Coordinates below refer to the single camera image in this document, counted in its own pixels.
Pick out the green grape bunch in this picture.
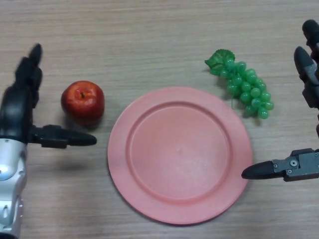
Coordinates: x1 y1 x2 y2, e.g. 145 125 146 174
204 49 275 120

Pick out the pink round plate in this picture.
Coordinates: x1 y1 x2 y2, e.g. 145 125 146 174
107 86 253 226

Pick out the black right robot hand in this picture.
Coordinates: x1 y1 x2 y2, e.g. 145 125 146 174
241 19 319 183

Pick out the red apple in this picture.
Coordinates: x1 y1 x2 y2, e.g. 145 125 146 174
60 80 105 126

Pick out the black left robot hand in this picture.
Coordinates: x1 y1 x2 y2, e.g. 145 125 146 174
0 43 98 149

